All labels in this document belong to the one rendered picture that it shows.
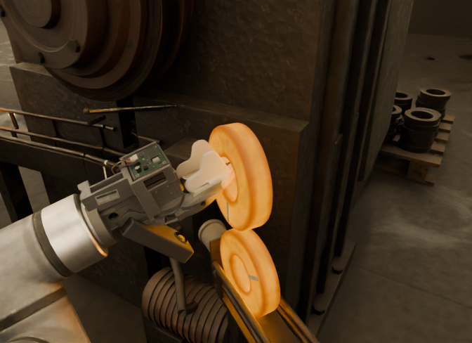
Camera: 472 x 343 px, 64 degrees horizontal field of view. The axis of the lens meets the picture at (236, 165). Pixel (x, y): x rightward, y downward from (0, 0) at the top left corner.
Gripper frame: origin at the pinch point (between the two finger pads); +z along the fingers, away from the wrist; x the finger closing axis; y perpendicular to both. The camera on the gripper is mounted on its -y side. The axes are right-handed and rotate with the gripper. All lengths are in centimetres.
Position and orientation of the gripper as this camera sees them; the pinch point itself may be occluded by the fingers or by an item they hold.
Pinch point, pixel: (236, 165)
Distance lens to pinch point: 54.3
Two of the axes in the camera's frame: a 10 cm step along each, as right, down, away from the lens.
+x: -4.2, -4.6, 7.8
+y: -2.5, -7.7, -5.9
